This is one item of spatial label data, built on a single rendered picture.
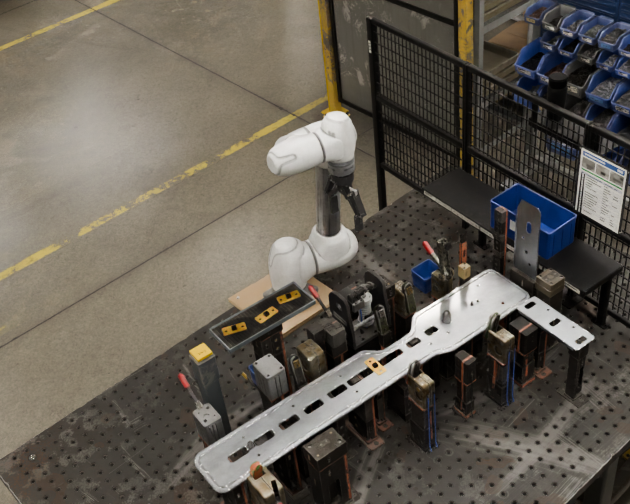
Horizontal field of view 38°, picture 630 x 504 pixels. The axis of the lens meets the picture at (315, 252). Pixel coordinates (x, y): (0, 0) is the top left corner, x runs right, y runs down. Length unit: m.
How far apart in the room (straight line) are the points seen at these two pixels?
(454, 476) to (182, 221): 2.94
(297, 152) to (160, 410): 1.30
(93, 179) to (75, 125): 0.76
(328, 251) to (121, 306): 1.73
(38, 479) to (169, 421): 0.52
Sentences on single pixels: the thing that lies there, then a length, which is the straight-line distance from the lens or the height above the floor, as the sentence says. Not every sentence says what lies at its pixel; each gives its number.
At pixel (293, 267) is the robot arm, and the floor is 0.91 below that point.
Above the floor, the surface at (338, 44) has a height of 0.59.
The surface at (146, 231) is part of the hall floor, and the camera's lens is 5.65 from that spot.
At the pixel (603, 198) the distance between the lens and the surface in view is 3.51.
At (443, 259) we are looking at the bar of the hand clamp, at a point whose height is 1.14.
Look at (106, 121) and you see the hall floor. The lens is 6.85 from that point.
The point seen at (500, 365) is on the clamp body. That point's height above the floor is 0.91.
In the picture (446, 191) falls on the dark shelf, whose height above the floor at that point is 1.03.
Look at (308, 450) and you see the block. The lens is 2.97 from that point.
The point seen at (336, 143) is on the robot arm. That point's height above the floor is 1.81.
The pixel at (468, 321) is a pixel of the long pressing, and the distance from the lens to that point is 3.36.
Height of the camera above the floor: 3.37
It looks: 40 degrees down
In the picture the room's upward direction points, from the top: 7 degrees counter-clockwise
